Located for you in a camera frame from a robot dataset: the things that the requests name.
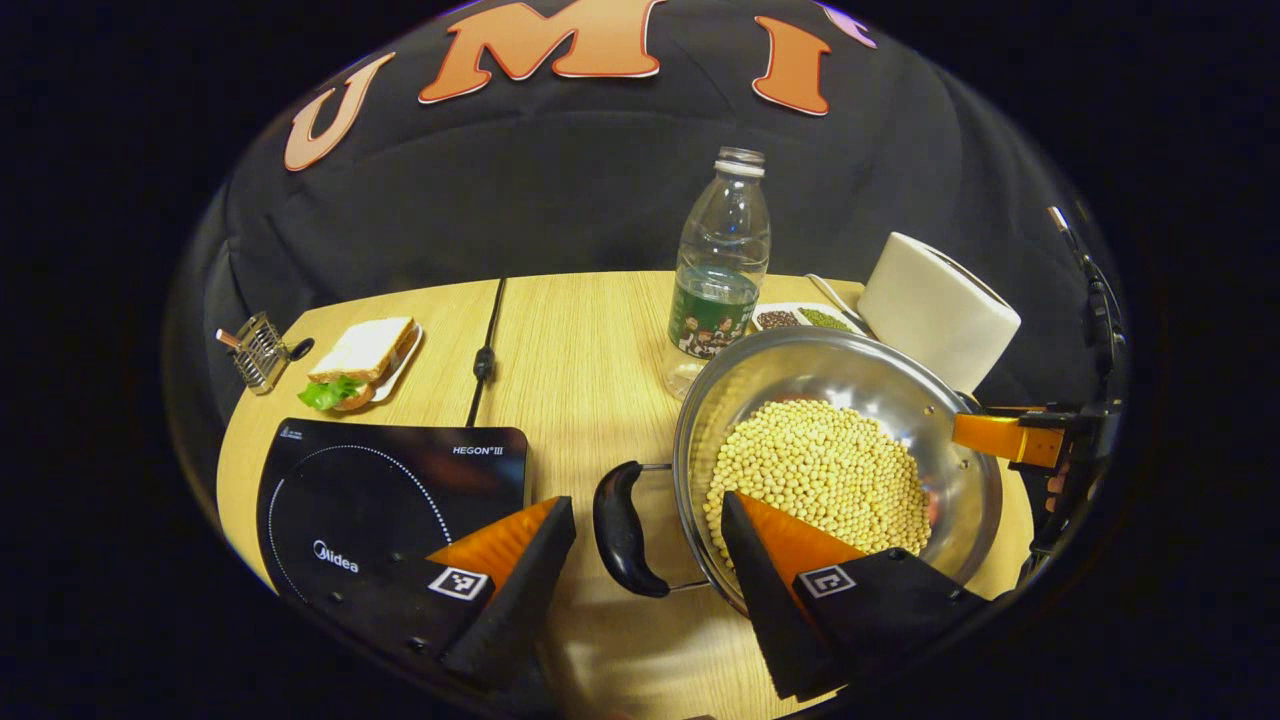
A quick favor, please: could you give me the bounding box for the stainless steel pot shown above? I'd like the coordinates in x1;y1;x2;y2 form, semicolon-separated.
593;325;1004;617

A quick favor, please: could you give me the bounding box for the sandwich with lettuce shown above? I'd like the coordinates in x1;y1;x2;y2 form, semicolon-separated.
298;317;419;412

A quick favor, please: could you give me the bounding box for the metal wire holder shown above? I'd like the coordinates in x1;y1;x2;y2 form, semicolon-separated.
232;311;291;396

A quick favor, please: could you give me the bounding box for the white toaster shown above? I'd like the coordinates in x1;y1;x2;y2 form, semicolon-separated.
857;232;1022;397

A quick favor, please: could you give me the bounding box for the pile of soybeans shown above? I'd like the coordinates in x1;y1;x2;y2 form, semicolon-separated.
703;400;933;571

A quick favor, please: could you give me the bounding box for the black induction cooktop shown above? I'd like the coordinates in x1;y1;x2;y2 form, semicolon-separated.
256;417;529;641

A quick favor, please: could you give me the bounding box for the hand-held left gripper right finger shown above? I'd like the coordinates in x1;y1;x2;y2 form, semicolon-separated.
720;490;991;701

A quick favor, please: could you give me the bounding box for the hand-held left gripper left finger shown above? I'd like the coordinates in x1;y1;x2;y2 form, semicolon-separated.
310;495;578;691

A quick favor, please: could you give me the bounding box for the white divided dish of beans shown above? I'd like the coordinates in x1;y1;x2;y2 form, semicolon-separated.
750;302;867;337

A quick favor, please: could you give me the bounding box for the black backdrop cloth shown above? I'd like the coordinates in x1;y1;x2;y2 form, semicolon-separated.
165;0;1126;451

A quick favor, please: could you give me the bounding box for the white plate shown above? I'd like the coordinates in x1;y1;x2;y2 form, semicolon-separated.
370;323;425;404

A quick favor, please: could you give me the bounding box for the white spoon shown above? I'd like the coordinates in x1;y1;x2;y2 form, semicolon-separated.
805;273;869;334

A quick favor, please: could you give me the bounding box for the clear plastic water bottle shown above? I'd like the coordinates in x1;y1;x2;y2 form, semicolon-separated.
663;146;772;401

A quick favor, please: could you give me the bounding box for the black power cable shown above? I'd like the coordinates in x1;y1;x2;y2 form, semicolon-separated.
465;278;507;428

